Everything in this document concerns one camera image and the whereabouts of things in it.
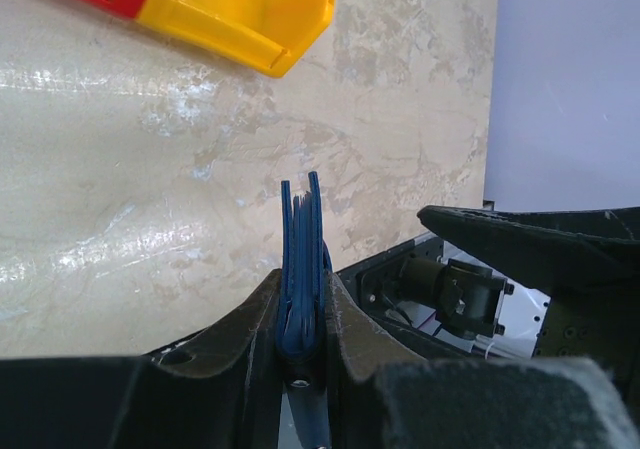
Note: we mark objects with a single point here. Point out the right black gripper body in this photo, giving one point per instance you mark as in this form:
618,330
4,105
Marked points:
429,292

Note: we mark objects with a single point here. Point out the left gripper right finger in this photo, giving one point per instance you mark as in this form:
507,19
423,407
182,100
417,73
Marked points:
384,395

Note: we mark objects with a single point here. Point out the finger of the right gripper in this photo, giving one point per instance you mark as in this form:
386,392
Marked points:
594,249

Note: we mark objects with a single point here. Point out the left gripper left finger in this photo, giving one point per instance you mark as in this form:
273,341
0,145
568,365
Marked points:
217,388

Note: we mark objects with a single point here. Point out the navy blue card holder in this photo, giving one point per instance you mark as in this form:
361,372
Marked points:
301,325

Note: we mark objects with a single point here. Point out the yellow plastic bin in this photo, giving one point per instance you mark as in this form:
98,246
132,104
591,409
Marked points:
269,36

